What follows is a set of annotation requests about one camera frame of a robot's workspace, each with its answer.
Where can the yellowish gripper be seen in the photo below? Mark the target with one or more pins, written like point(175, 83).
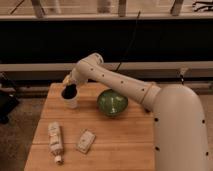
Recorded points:
point(68, 80)

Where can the black rectangular eraser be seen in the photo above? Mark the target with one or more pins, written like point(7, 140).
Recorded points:
point(69, 92)

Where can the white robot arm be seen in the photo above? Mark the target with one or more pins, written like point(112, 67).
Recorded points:
point(180, 130)

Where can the white ceramic cup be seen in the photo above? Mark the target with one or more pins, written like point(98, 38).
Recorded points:
point(71, 103)

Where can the green ceramic bowl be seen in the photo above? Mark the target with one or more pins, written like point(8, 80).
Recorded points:
point(111, 103)

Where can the dark object at left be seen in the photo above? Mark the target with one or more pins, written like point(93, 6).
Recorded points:
point(7, 101)

